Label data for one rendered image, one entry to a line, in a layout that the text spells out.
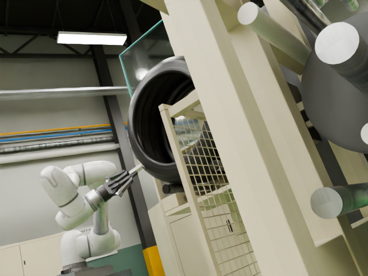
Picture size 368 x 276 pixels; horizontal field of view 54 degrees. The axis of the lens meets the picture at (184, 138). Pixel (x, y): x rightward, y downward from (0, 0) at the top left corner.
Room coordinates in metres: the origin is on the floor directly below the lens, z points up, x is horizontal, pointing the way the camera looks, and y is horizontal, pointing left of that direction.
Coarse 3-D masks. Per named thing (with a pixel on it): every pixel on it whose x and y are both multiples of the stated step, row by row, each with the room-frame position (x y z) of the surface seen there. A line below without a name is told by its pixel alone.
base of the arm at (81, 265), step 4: (72, 264) 2.42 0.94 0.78; (76, 264) 2.43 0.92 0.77; (80, 264) 2.44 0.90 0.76; (84, 264) 2.47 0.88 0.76; (64, 268) 2.43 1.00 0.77; (68, 268) 2.41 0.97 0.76; (72, 268) 2.42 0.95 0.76; (76, 268) 2.42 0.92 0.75; (80, 268) 2.42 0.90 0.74; (84, 268) 2.46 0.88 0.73; (88, 268) 2.50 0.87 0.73; (64, 272) 2.37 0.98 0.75; (68, 272) 2.40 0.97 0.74; (72, 272) 2.40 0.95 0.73
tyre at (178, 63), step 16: (160, 64) 1.51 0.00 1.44; (176, 64) 1.46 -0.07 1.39; (144, 80) 1.57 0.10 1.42; (160, 80) 1.69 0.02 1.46; (176, 80) 1.76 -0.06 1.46; (192, 80) 1.75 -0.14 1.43; (144, 96) 1.71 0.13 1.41; (160, 96) 1.80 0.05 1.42; (176, 96) 1.82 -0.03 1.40; (128, 112) 1.65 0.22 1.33; (144, 112) 1.77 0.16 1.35; (128, 128) 1.67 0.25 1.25; (144, 128) 1.80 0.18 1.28; (160, 128) 1.89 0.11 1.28; (208, 128) 1.43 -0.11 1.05; (144, 144) 1.79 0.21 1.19; (160, 144) 1.89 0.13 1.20; (208, 144) 1.45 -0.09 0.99; (144, 160) 1.64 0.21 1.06; (160, 160) 1.84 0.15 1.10; (192, 160) 1.50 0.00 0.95; (208, 160) 1.50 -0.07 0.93; (160, 176) 1.63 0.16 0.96; (176, 176) 1.58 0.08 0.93; (192, 176) 1.56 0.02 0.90; (208, 176) 1.62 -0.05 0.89
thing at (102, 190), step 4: (104, 184) 1.64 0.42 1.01; (112, 184) 1.64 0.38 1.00; (96, 188) 1.61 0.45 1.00; (100, 188) 1.60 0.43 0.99; (104, 188) 1.60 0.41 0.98; (108, 188) 1.63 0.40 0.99; (116, 188) 1.63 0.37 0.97; (100, 192) 1.59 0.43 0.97; (104, 192) 1.60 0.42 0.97; (108, 192) 1.62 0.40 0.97; (112, 192) 1.62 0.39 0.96; (104, 196) 1.60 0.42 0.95; (108, 196) 1.61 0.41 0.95; (112, 196) 1.63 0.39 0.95; (104, 200) 1.62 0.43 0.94
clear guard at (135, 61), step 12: (156, 24) 2.28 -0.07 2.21; (144, 36) 2.36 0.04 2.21; (156, 36) 2.30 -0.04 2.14; (132, 48) 2.44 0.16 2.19; (144, 48) 2.38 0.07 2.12; (156, 48) 2.32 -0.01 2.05; (168, 48) 2.27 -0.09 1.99; (120, 60) 2.51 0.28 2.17; (132, 60) 2.46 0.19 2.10; (144, 60) 2.40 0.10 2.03; (156, 60) 2.34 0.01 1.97; (132, 72) 2.48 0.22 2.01; (144, 72) 2.42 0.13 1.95; (132, 84) 2.50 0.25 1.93; (132, 96) 2.51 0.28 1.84; (192, 108) 2.26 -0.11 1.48; (180, 120) 2.32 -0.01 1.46; (192, 120) 2.27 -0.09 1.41; (180, 132) 2.34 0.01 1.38; (192, 132) 2.29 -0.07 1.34; (180, 144) 2.36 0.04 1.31
